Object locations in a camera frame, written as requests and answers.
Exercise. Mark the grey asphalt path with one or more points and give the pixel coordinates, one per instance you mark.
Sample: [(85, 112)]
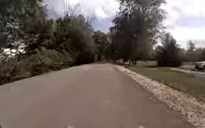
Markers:
[(90, 96)]

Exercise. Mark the tall tree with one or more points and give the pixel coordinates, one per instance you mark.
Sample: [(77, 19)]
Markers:
[(136, 30)]

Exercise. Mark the dark conifer bush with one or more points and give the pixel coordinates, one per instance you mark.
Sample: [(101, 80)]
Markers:
[(169, 53)]

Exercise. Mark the row of trees and bushes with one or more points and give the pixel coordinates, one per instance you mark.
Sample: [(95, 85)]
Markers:
[(36, 43)]

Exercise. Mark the grass verge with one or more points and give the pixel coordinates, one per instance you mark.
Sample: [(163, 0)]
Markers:
[(176, 79)]

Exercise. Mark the pale gravel strip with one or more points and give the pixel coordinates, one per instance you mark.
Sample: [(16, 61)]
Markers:
[(176, 98)]

